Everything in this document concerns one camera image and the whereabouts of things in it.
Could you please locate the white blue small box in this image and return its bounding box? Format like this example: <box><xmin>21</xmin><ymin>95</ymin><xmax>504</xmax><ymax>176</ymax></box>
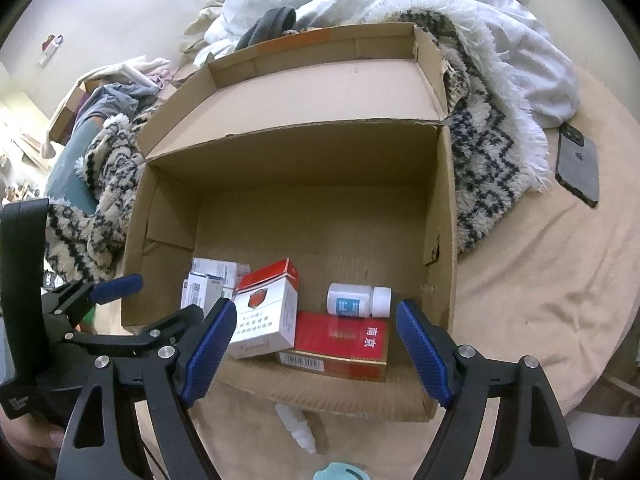
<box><xmin>180</xmin><ymin>272</ymin><xmax>224</xmax><ymax>316</ymax></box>

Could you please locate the white blue medicine box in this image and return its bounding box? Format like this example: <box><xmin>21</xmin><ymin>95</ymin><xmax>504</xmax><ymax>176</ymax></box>
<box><xmin>191</xmin><ymin>257</ymin><xmax>250</xmax><ymax>289</ymax></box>

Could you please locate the red white cigarette pack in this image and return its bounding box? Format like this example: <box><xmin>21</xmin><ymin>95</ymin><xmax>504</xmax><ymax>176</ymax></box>
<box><xmin>228</xmin><ymin>258</ymin><xmax>299</xmax><ymax>360</ymax></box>

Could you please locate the red gold cigarette carton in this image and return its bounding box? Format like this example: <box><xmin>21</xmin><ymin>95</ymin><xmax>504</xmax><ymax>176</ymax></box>
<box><xmin>278</xmin><ymin>311</ymin><xmax>390</xmax><ymax>382</ymax></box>

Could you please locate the white pill bottle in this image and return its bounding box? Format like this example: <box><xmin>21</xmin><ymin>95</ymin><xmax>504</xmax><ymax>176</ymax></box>
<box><xmin>326</xmin><ymin>283</ymin><xmax>393</xmax><ymax>318</ymax></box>

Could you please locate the person's left hand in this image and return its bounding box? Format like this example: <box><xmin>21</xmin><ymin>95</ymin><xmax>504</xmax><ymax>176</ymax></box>
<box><xmin>1</xmin><ymin>410</ymin><xmax>64</xmax><ymax>468</ymax></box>

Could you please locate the black white patterned fuzzy blanket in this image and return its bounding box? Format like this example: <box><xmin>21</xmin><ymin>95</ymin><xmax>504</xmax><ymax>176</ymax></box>
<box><xmin>46</xmin><ymin>114</ymin><xmax>144</xmax><ymax>282</ymax></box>

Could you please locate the teal pillow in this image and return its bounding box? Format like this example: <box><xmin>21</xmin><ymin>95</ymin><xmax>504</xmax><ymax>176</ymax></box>
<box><xmin>44</xmin><ymin>117</ymin><xmax>104</xmax><ymax>214</ymax></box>

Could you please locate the small white dropper bottle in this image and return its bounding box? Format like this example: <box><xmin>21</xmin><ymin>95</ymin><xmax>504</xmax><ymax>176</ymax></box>
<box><xmin>274</xmin><ymin>404</ymin><xmax>317</xmax><ymax>454</ymax></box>

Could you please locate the light blue pacifier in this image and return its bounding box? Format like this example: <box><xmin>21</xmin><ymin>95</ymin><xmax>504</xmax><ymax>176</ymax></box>
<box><xmin>312</xmin><ymin>462</ymin><xmax>370</xmax><ymax>480</ymax></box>

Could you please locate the dark grey garment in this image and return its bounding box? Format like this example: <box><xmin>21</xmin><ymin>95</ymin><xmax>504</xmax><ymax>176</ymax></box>
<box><xmin>75</xmin><ymin>82</ymin><xmax>158</xmax><ymax>127</ymax></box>

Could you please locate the brown cardboard box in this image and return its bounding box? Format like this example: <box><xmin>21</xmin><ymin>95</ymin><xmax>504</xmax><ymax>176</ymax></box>
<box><xmin>120</xmin><ymin>20</ymin><xmax>458</xmax><ymax>424</ymax></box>

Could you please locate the dark grey smartphone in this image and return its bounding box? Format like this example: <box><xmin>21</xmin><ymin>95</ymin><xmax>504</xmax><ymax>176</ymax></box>
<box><xmin>555</xmin><ymin>122</ymin><xmax>600</xmax><ymax>208</ymax></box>

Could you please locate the white duvet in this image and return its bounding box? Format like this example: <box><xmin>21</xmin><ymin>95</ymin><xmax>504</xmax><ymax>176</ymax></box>
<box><xmin>194</xmin><ymin>0</ymin><xmax>579</xmax><ymax>128</ymax></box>

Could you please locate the black strap on duvet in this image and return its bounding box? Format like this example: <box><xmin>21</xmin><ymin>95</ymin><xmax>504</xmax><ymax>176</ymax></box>
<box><xmin>234</xmin><ymin>5</ymin><xmax>298</xmax><ymax>51</ymax></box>

